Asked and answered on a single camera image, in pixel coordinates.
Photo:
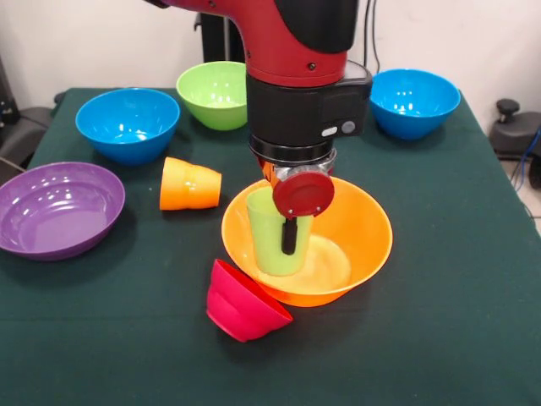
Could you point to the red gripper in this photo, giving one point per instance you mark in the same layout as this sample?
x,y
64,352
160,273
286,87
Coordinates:
x,y
302,196

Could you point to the green plastic cup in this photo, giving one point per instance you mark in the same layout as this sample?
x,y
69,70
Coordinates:
x,y
266,241

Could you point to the large yellow-orange bowl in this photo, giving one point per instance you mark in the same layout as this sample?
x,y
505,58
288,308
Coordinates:
x,y
363,237

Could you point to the small pink-red bowl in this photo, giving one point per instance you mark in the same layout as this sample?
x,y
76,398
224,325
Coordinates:
x,y
241,308

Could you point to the orange plastic cup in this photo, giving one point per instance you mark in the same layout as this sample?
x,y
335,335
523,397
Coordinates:
x,y
190,186

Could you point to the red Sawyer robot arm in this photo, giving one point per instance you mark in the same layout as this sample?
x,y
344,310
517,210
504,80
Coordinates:
x,y
304,84

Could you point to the dark green tablecloth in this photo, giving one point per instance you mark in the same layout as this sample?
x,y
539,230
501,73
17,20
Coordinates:
x,y
270,372

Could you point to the large green bowl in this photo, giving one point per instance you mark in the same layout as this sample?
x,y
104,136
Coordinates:
x,y
211,95

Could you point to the blue plastic bowl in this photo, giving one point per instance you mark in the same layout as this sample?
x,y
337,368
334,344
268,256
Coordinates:
x,y
416,105
127,122

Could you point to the purple shallow bowl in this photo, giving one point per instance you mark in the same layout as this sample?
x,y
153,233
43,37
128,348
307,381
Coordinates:
x,y
59,220

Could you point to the dark grey stand foot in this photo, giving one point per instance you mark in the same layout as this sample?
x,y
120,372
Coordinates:
x,y
511,135
25,127

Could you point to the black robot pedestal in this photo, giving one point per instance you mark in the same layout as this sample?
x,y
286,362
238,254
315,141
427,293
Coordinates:
x,y
217,38

